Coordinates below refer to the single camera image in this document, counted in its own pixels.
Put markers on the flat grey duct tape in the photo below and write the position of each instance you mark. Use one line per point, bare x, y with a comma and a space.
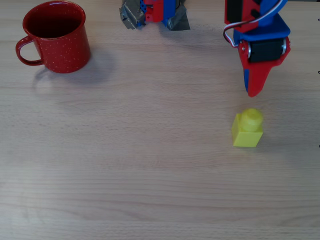
178, 21

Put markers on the yellow toy brick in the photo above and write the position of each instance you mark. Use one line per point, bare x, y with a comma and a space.
246, 137

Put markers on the red blue robot arm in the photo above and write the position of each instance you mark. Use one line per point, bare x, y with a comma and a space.
233, 12

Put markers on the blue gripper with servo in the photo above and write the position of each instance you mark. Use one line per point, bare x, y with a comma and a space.
265, 50

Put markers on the red enamel mug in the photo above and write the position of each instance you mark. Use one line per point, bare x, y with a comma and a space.
65, 52

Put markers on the red blue robot base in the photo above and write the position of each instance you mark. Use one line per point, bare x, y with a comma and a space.
157, 11

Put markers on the crumpled grey duct tape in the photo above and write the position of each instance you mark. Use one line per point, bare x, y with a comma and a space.
131, 16

